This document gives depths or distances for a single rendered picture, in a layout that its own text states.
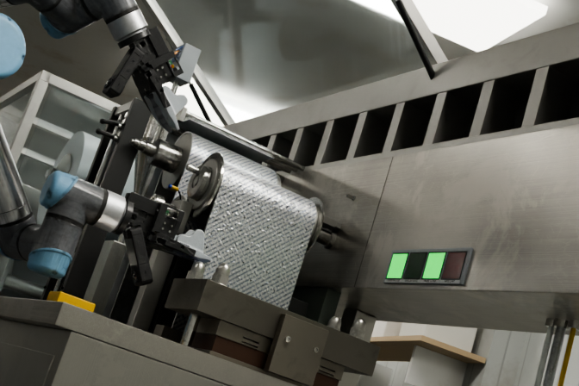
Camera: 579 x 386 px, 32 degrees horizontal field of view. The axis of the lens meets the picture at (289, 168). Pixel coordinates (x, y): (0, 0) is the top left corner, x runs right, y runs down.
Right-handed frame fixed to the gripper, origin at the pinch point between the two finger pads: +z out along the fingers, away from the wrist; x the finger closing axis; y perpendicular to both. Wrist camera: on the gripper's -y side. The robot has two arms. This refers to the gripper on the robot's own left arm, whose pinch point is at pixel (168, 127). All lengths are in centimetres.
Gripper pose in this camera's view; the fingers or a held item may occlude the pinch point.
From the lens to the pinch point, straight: 215.0
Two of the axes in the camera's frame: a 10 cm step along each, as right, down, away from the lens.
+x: -4.6, 0.8, 8.8
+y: 7.7, -4.6, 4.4
